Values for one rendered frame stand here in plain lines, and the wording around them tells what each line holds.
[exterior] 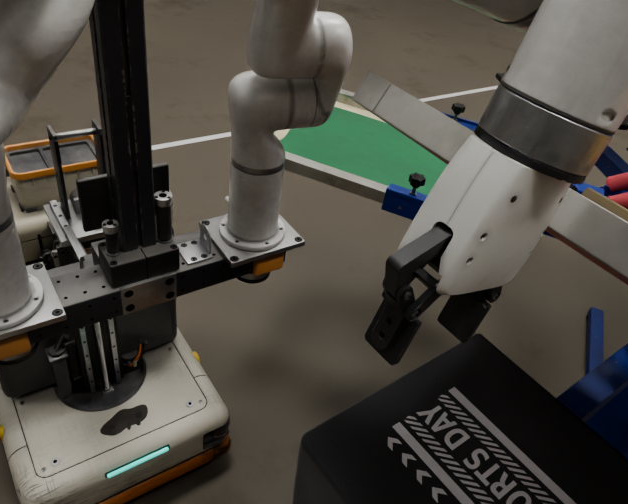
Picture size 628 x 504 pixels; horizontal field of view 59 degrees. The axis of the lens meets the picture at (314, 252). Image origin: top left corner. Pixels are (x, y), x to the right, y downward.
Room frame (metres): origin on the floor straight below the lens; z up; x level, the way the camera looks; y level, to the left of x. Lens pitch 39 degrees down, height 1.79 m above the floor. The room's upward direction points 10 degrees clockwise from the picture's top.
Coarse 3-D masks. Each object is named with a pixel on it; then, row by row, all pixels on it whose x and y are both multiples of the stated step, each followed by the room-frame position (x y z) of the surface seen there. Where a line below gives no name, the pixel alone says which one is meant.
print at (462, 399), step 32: (416, 416) 0.63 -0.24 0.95; (448, 416) 0.64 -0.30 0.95; (480, 416) 0.65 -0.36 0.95; (416, 448) 0.56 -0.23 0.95; (448, 448) 0.57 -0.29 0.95; (480, 448) 0.59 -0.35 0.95; (512, 448) 0.60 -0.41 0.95; (416, 480) 0.50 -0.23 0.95; (448, 480) 0.51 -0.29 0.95; (480, 480) 0.52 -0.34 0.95; (512, 480) 0.53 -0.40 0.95; (544, 480) 0.54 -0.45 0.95
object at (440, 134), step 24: (360, 96) 0.62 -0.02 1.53; (384, 96) 0.60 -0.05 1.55; (408, 96) 0.59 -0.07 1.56; (384, 120) 0.58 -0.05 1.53; (408, 120) 0.57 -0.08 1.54; (432, 120) 0.55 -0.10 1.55; (432, 144) 0.53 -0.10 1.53; (456, 144) 0.52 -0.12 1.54; (576, 192) 0.44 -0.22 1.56; (576, 216) 0.42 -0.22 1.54; (600, 216) 0.41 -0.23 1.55; (576, 240) 0.40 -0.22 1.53; (600, 240) 0.40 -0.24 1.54; (624, 240) 0.39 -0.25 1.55; (624, 264) 0.38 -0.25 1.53
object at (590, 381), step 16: (624, 352) 0.92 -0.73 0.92; (608, 368) 0.86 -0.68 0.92; (624, 368) 0.87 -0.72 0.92; (576, 384) 0.80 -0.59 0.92; (592, 384) 0.81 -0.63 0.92; (608, 384) 0.82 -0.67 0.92; (624, 384) 0.84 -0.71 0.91; (560, 400) 0.75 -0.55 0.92; (576, 400) 0.76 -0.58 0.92; (592, 400) 0.77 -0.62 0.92; (608, 400) 0.81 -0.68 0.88
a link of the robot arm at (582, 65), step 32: (544, 0) 0.35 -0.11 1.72; (576, 0) 0.33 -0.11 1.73; (608, 0) 0.32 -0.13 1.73; (544, 32) 0.33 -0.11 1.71; (576, 32) 0.32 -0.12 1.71; (608, 32) 0.31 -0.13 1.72; (512, 64) 0.34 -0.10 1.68; (544, 64) 0.32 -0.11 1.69; (576, 64) 0.31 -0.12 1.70; (608, 64) 0.31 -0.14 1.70; (544, 96) 0.31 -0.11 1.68; (576, 96) 0.31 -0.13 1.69; (608, 96) 0.31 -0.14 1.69; (608, 128) 0.31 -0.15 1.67
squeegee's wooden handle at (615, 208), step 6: (588, 192) 0.93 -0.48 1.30; (594, 192) 0.93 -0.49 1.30; (588, 198) 0.92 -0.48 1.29; (594, 198) 0.92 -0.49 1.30; (600, 198) 0.91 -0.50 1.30; (606, 198) 0.91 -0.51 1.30; (600, 204) 0.90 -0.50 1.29; (606, 204) 0.90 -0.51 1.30; (612, 204) 0.90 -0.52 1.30; (618, 204) 0.89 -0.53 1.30; (612, 210) 0.89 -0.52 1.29; (618, 210) 0.88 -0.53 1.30; (624, 210) 0.88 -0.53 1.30; (618, 216) 0.88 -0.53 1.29; (624, 216) 0.87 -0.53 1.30
